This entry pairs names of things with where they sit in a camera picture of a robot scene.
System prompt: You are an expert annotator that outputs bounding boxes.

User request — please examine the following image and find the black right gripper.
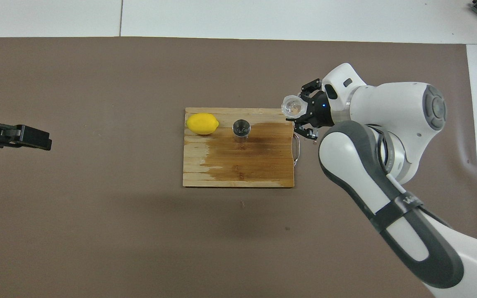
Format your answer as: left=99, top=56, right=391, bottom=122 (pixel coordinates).
left=291, top=78, right=335, bottom=140

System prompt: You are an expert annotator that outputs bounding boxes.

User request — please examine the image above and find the steel double jigger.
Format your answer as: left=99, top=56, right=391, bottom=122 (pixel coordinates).
left=232, top=119, right=251, bottom=143

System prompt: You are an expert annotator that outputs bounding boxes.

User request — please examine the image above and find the wooden cutting board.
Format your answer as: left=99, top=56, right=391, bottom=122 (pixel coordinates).
left=183, top=108, right=302, bottom=189

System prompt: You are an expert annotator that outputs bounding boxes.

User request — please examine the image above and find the yellow lemon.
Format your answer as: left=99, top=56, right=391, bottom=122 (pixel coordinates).
left=186, top=113, right=219, bottom=136

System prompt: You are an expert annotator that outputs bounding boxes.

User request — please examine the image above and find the brown paper table mat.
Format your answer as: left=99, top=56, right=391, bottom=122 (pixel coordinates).
left=0, top=36, right=477, bottom=298

